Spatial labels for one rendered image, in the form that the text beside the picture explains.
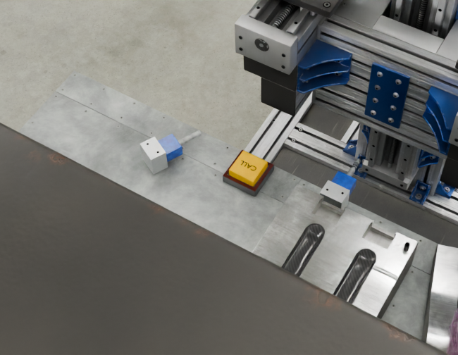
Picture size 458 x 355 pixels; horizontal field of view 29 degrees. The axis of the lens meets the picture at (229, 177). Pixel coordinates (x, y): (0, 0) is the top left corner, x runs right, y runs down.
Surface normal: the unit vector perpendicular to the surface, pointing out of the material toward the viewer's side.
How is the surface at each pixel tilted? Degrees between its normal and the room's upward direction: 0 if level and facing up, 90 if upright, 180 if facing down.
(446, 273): 0
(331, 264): 3
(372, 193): 0
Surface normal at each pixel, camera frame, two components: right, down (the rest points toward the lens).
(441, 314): 0.09, -0.88
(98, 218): -0.03, -0.56
